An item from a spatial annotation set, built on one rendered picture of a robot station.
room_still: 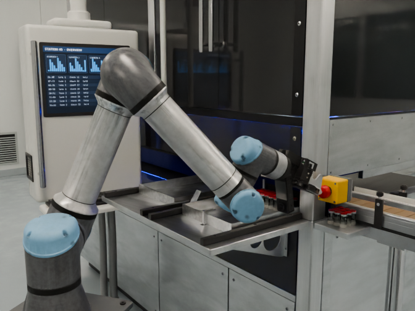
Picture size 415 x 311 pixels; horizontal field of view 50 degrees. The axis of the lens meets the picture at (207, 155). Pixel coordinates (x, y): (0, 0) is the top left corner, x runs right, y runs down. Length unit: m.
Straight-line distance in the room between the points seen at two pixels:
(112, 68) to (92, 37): 1.10
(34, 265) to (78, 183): 0.22
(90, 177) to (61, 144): 0.93
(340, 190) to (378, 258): 0.53
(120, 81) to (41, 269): 0.43
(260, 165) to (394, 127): 0.77
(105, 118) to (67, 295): 0.41
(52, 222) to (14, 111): 5.63
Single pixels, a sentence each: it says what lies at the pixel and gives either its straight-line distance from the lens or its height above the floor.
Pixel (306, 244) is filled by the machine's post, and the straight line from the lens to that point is 1.50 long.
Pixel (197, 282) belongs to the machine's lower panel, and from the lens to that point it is 2.06.
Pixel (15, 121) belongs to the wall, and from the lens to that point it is 6.66.
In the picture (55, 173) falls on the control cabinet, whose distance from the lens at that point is 2.04.
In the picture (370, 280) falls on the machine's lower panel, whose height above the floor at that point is 0.58.
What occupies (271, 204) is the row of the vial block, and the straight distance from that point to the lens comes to 1.56.
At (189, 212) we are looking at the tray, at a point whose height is 0.90.
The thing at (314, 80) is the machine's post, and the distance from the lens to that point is 1.40.
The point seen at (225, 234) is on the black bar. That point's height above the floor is 0.90.
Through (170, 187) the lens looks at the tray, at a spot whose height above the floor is 0.88.
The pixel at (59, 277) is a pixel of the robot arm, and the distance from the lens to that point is 1.03.
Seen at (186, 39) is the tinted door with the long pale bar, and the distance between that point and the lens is 1.93.
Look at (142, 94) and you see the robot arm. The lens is 0.93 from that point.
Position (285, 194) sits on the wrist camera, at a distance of 1.23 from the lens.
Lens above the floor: 1.33
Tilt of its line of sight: 10 degrees down
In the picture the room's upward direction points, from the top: straight up
